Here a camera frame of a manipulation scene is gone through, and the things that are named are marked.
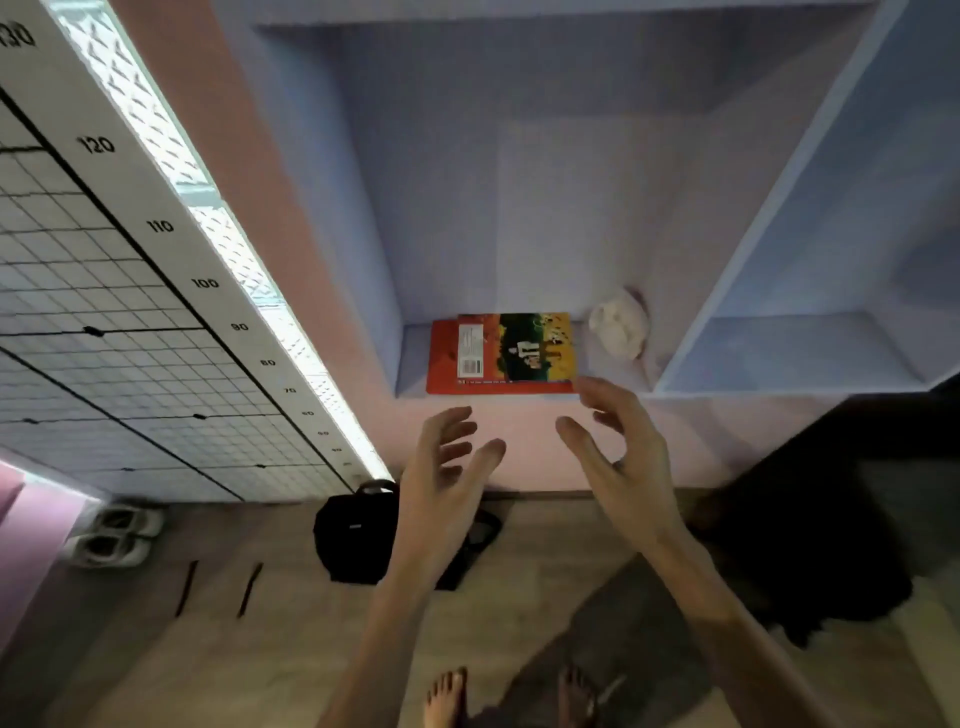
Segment black handbag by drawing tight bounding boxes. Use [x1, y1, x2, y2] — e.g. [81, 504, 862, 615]
[312, 479, 504, 592]

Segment pink counter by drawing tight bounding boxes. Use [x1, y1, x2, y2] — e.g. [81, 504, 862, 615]
[0, 461, 91, 654]

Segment person's right foot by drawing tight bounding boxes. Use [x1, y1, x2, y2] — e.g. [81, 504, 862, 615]
[556, 663, 601, 728]

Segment white crumpled object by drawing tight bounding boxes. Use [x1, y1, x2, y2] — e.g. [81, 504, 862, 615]
[587, 288, 650, 361]

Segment person's left hand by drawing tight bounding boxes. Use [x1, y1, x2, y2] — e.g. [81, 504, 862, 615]
[389, 405, 508, 594]

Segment person's left foot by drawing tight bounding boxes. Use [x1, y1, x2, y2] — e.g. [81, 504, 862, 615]
[422, 668, 469, 728]

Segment person's foot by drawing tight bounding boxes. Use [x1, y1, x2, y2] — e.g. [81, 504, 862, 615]
[556, 663, 601, 728]
[422, 668, 469, 728]

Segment white wall shelf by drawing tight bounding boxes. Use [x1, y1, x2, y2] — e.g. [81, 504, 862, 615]
[209, 0, 960, 400]

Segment person's right hand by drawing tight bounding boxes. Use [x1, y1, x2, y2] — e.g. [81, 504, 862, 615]
[554, 376, 695, 560]

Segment orange book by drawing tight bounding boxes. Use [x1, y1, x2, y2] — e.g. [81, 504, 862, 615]
[425, 312, 579, 397]

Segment person's dark grey jeans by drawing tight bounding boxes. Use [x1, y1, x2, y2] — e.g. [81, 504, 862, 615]
[468, 703, 560, 728]

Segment person's right forearm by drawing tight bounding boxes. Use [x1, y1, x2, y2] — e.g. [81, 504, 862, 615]
[648, 528, 845, 728]

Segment white grid height chart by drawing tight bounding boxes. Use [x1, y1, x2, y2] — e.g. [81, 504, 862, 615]
[0, 0, 369, 504]

